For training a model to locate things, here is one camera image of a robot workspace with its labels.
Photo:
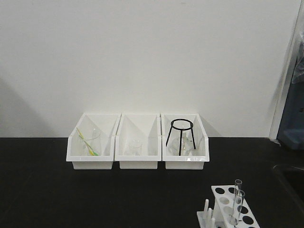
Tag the clear glass test tube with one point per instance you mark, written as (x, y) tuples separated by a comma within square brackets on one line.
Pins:
[(237, 187), (234, 217)]

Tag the white test tube rack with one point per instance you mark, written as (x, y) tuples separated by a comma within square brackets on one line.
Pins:
[(218, 217)]

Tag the white middle storage bin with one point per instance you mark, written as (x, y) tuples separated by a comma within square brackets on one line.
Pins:
[(147, 129)]

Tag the white storage bin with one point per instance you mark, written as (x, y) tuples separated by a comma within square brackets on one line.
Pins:
[(147, 129), (108, 125), (201, 153)]

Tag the small glass beaker middle bin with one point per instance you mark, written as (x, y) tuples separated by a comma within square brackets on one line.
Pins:
[(135, 147)]

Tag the glassware in right bin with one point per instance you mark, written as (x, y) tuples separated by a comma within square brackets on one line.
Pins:
[(181, 147)]

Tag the white right storage bin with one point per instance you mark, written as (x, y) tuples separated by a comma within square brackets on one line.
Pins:
[(201, 153)]

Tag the glass beaker in left bin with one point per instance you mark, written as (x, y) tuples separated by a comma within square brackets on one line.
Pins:
[(93, 137)]

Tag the white left storage bin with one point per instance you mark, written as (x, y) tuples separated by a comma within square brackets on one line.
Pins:
[(108, 125)]

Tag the blue grey equipment at right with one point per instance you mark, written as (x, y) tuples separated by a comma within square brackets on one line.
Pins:
[(291, 129)]

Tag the black wire tripod stand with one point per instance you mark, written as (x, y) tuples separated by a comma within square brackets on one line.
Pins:
[(181, 125)]

